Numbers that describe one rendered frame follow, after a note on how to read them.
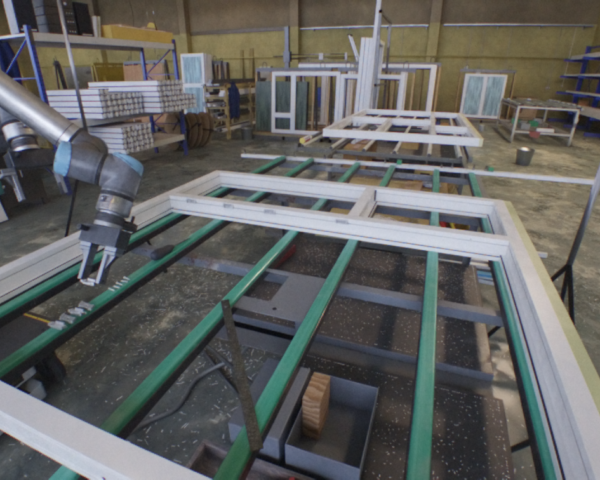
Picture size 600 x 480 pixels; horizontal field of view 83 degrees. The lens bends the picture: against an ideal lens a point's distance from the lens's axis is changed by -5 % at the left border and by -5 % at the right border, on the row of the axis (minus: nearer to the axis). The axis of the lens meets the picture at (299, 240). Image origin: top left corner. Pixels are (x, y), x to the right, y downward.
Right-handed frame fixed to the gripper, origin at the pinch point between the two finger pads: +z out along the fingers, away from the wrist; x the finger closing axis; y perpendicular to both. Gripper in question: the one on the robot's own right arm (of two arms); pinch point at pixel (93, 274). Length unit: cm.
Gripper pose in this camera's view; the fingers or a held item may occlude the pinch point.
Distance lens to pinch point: 109.5
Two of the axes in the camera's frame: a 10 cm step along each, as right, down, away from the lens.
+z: -2.1, 9.6, -1.8
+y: -2.3, -2.3, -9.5
